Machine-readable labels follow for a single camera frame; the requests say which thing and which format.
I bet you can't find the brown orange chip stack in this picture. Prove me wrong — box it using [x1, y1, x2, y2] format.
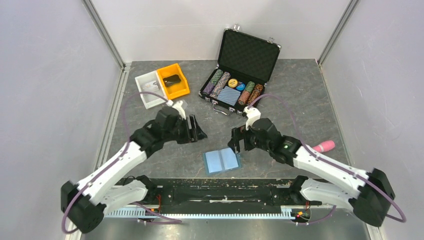
[246, 83, 264, 106]

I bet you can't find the blue playing card deck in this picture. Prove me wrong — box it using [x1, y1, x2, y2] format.
[216, 86, 241, 106]

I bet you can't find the blue round chip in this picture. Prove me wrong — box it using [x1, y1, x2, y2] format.
[235, 82, 246, 91]

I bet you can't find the silver card in white bin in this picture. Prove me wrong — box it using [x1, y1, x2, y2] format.
[141, 80, 160, 94]

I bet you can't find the yellow dealer button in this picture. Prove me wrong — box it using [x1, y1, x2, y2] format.
[227, 78, 238, 88]

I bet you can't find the white plastic bin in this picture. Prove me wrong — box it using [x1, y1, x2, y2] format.
[134, 70, 168, 109]

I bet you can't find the purple poker chip stack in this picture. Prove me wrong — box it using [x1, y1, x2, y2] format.
[202, 82, 215, 95]

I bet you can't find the black poker chip case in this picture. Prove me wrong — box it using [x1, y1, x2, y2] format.
[198, 24, 282, 116]

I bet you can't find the white slotted cable duct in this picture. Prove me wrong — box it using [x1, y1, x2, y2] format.
[105, 206, 295, 220]

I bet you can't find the black card in yellow bin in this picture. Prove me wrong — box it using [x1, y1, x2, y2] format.
[163, 74, 182, 88]

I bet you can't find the blue card holder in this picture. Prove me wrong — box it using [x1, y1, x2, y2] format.
[202, 147, 242, 175]

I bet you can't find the green poker chip stack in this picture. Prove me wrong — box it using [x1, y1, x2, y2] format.
[209, 69, 224, 86]

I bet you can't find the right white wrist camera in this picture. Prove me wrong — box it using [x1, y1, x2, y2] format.
[243, 106, 261, 130]

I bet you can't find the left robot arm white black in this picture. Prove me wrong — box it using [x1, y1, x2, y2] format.
[60, 105, 208, 234]

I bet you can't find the pink cylindrical tube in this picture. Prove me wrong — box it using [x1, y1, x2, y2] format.
[312, 140, 336, 153]

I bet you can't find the green red chip stack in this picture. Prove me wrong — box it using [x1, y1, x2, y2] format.
[244, 81, 256, 93]

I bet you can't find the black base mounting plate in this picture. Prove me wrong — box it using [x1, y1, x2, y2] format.
[137, 175, 322, 214]

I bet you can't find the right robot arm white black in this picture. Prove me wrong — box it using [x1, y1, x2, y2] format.
[228, 118, 396, 227]

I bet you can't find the yellow plastic bin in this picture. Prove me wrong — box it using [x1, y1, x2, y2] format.
[156, 63, 191, 100]

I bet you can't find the pink grey chip stack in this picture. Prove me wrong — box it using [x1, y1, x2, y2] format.
[209, 72, 231, 98]

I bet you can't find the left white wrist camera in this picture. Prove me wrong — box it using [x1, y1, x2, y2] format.
[165, 100, 188, 120]

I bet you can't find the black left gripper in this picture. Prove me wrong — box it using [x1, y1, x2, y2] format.
[163, 114, 208, 145]

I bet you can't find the red poker chip stack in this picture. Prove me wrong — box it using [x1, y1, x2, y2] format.
[237, 90, 251, 106]

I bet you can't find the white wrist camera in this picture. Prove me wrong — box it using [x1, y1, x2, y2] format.
[165, 100, 188, 120]
[243, 106, 261, 130]

